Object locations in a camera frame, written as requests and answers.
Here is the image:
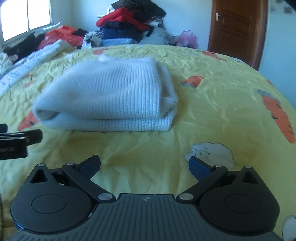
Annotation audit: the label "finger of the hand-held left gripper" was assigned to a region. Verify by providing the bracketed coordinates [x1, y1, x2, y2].
[0, 138, 28, 160]
[0, 124, 43, 147]

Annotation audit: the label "red padded jacket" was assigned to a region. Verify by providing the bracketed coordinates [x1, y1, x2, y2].
[96, 8, 149, 31]

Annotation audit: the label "white printed quilt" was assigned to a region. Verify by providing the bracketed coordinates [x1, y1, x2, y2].
[0, 39, 75, 94]

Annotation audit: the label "light blue knit cloth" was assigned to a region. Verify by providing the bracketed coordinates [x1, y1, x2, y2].
[100, 38, 134, 47]

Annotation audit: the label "window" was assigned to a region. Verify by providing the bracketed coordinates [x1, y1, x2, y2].
[0, 0, 53, 44]

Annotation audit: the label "white knit sweater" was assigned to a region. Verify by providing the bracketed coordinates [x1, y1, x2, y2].
[32, 55, 179, 132]

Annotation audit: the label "brown wooden door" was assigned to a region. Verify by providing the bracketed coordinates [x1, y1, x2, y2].
[207, 0, 269, 70]

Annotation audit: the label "red plastic bag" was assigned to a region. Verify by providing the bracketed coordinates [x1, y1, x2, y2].
[38, 25, 85, 50]

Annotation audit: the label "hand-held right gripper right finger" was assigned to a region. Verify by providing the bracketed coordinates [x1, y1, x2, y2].
[176, 156, 262, 205]

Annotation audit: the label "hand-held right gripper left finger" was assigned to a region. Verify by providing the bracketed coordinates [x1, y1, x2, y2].
[28, 155, 116, 205]

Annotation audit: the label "black cloth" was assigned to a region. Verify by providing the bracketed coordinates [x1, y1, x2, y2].
[3, 32, 47, 61]

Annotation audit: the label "white plastic bag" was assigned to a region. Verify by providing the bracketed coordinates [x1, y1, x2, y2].
[81, 32, 102, 49]

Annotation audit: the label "white wardrobe with flower stickers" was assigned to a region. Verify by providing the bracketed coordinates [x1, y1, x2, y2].
[258, 0, 296, 93]

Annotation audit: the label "grey clear plastic bag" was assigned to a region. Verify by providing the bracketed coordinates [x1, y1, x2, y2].
[141, 27, 177, 46]

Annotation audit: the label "pink plastic bag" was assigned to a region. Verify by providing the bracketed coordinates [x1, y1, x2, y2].
[175, 31, 199, 49]

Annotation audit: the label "yellow carrot print bed sheet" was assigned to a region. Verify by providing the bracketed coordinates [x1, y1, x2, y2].
[0, 44, 296, 237]

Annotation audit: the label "navy blue jacket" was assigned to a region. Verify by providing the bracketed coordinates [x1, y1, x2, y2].
[100, 21, 146, 43]

